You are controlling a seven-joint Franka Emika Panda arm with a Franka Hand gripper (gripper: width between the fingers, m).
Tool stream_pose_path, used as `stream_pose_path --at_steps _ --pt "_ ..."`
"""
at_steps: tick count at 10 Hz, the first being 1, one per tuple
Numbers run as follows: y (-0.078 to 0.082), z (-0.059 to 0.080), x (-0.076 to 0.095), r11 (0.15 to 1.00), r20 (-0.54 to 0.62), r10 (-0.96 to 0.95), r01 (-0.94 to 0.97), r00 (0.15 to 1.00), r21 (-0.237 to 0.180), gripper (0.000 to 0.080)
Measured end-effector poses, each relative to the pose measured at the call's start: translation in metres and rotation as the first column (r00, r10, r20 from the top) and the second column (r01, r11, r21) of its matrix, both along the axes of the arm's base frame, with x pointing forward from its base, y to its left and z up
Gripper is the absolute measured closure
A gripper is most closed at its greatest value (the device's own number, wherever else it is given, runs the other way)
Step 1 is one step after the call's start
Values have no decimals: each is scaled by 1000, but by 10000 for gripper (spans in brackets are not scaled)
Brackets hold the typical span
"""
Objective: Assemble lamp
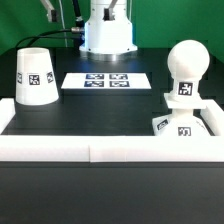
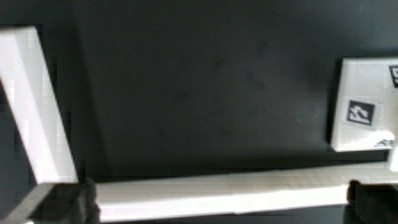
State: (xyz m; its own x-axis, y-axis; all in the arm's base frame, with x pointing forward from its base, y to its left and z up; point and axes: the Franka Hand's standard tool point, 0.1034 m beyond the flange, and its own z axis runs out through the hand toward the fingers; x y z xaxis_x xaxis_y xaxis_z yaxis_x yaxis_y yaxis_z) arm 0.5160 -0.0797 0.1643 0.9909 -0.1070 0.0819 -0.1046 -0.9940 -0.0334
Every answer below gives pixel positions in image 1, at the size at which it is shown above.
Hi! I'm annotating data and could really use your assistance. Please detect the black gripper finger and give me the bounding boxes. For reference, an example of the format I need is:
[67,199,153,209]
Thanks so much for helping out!
[103,0,118,21]
[40,0,57,23]

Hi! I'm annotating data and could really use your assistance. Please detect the white lamp shade cone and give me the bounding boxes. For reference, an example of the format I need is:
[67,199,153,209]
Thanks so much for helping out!
[16,48,59,106]

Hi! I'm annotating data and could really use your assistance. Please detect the white lamp bulb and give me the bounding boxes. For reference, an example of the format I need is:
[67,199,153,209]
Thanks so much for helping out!
[167,40,210,101]

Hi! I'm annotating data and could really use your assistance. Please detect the white lamp base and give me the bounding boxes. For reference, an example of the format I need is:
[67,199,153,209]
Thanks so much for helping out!
[152,93,209,137]

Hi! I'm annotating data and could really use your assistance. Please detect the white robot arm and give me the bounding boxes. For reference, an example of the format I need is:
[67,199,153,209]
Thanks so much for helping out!
[71,0,138,61]

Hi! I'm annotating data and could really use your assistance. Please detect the white marker tag plate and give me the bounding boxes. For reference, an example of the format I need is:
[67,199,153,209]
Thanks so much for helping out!
[61,73,151,90]

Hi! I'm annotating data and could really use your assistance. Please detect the white left fence bar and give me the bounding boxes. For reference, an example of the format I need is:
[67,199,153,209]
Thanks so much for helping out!
[0,98,16,135]

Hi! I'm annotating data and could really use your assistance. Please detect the white fence bar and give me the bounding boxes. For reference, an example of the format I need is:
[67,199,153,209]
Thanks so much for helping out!
[0,98,16,135]
[200,100,224,137]
[0,135,224,163]

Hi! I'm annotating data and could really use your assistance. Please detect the white front fence bar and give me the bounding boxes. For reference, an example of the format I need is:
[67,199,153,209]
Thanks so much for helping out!
[0,135,224,163]

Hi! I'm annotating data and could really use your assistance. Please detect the white right fence bar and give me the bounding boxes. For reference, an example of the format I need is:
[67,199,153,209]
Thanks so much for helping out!
[200,100,224,137]

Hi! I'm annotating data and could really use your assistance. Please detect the black cable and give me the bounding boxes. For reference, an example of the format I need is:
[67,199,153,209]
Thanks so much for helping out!
[15,0,86,51]

